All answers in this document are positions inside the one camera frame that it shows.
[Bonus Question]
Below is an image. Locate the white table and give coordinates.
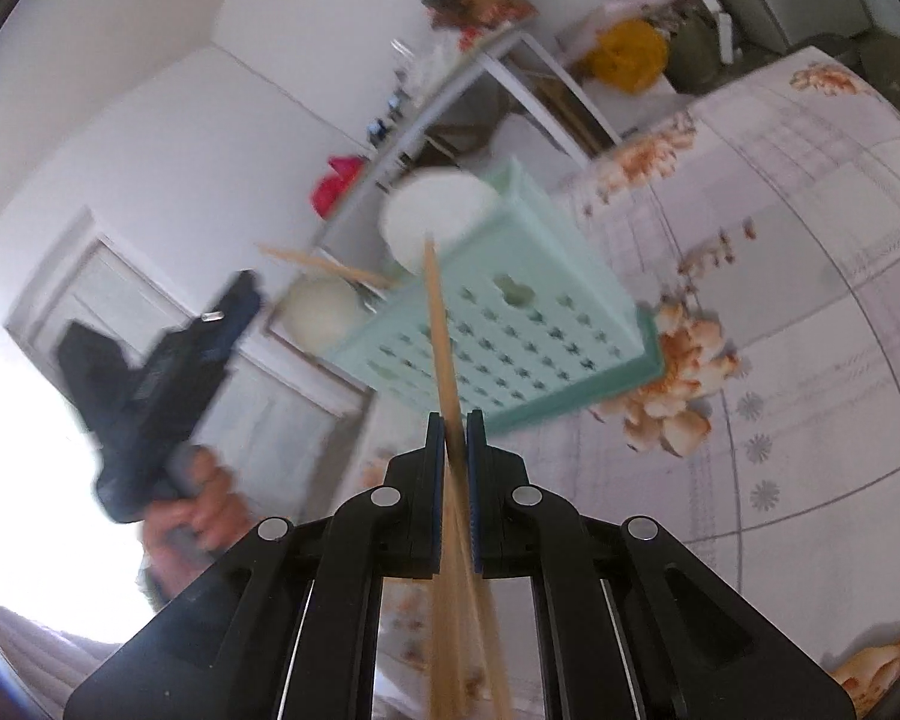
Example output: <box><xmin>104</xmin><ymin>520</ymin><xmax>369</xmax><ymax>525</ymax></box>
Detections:
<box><xmin>319</xmin><ymin>26</ymin><xmax>623</xmax><ymax>241</ymax></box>

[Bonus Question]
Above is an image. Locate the person's left hand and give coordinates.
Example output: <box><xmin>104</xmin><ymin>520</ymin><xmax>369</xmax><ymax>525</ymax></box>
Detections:
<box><xmin>141</xmin><ymin>446</ymin><xmax>254</xmax><ymax>605</ymax></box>

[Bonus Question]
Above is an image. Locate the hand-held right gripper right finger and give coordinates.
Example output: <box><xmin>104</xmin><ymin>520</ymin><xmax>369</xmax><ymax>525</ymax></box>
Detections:
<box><xmin>465</xmin><ymin>411</ymin><xmax>856</xmax><ymax>720</ymax></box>

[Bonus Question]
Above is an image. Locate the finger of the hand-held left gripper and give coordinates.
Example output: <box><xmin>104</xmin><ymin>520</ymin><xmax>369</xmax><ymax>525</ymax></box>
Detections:
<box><xmin>199</xmin><ymin>268</ymin><xmax>265</xmax><ymax>350</ymax></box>

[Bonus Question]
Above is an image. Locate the green plastic utensil holder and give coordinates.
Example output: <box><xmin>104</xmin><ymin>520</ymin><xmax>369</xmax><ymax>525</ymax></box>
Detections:
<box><xmin>322</xmin><ymin>156</ymin><xmax>665</xmax><ymax>434</ymax></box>

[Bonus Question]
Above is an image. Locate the dark green bag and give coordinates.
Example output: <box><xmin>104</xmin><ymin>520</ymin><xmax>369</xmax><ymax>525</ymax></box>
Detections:
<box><xmin>667</xmin><ymin>15</ymin><xmax>721</xmax><ymax>91</ymax></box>

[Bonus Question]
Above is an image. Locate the yellow bag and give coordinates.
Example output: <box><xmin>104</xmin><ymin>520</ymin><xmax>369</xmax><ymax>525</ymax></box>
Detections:
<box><xmin>592</xmin><ymin>19</ymin><xmax>671</xmax><ymax>92</ymax></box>

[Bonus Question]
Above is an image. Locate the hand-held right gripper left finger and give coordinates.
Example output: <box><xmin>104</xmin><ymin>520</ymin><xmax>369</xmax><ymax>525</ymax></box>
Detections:
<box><xmin>64</xmin><ymin>412</ymin><xmax>448</xmax><ymax>720</ymax></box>

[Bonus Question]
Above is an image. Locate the floral tablecloth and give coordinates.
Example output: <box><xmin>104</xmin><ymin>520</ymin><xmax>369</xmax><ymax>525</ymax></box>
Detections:
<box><xmin>345</xmin><ymin>45</ymin><xmax>900</xmax><ymax>720</ymax></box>

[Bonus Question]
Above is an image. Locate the wooden chopstick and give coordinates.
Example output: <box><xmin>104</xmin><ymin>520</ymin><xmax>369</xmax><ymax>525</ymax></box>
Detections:
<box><xmin>322</xmin><ymin>259</ymin><xmax>400</xmax><ymax>292</ymax></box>
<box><xmin>450</xmin><ymin>390</ymin><xmax>520</xmax><ymax>720</ymax></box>
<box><xmin>424</xmin><ymin>238</ymin><xmax>470</xmax><ymax>720</ymax></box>
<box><xmin>259</xmin><ymin>243</ymin><xmax>396</xmax><ymax>290</ymax></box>

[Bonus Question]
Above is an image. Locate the white door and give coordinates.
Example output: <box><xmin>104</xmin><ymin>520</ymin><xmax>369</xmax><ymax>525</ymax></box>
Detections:
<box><xmin>6</xmin><ymin>214</ymin><xmax>368</xmax><ymax>533</ymax></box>

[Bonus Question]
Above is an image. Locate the white upright device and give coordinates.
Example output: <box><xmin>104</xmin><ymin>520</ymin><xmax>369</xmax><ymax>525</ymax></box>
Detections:
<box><xmin>712</xmin><ymin>11</ymin><xmax>737</xmax><ymax>65</ymax></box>

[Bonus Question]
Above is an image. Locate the red plastic bag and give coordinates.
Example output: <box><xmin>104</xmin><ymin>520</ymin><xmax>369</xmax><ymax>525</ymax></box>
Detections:
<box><xmin>311</xmin><ymin>156</ymin><xmax>368</xmax><ymax>218</ymax></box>

